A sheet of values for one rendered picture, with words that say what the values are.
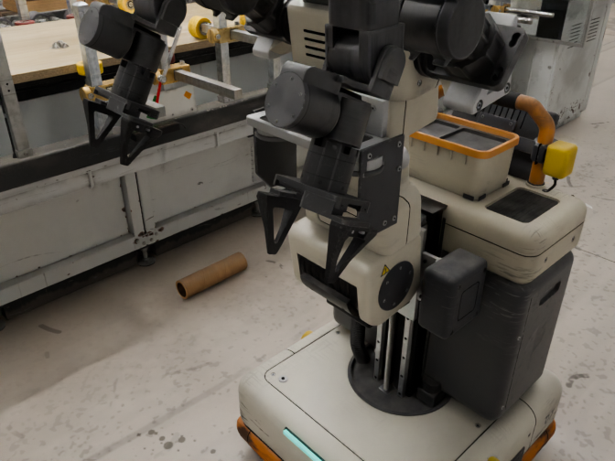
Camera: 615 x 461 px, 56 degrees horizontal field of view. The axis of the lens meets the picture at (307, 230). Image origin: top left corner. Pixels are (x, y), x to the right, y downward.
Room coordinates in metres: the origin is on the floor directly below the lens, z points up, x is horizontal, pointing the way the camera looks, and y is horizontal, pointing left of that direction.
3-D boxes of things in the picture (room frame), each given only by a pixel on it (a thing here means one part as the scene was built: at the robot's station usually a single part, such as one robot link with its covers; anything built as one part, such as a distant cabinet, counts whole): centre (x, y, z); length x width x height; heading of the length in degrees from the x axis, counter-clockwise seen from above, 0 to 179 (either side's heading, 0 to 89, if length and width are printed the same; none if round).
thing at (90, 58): (1.79, 0.67, 0.87); 0.04 x 0.04 x 0.48; 45
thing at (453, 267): (0.97, -0.17, 0.68); 0.28 x 0.27 x 0.25; 43
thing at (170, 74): (1.99, 0.48, 0.85); 0.14 x 0.06 x 0.05; 135
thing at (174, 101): (1.93, 0.49, 0.75); 0.26 x 0.01 x 0.10; 135
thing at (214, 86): (1.90, 0.37, 0.84); 0.43 x 0.03 x 0.04; 45
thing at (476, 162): (1.20, -0.33, 0.87); 0.23 x 0.15 x 0.11; 43
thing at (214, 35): (2.16, 0.30, 0.95); 0.14 x 0.06 x 0.05; 135
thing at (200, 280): (1.94, 0.39, 0.04); 0.30 x 0.08 x 0.08; 135
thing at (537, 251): (1.19, -0.31, 0.59); 0.55 x 0.34 x 0.83; 43
